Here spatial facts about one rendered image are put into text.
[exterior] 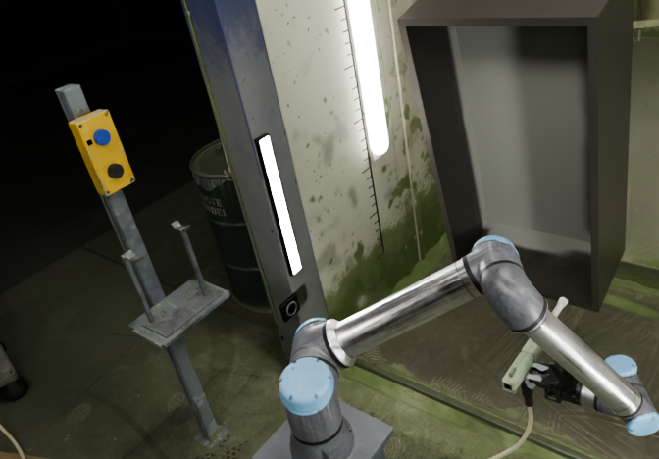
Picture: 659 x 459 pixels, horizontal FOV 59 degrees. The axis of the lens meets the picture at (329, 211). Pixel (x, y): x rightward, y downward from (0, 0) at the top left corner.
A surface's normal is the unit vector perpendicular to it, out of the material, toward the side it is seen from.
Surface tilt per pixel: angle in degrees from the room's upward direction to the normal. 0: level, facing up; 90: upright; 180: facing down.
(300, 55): 90
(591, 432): 0
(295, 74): 90
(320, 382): 5
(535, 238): 12
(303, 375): 5
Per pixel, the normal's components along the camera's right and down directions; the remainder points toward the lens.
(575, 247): -0.29, -0.73
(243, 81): 0.77, 0.19
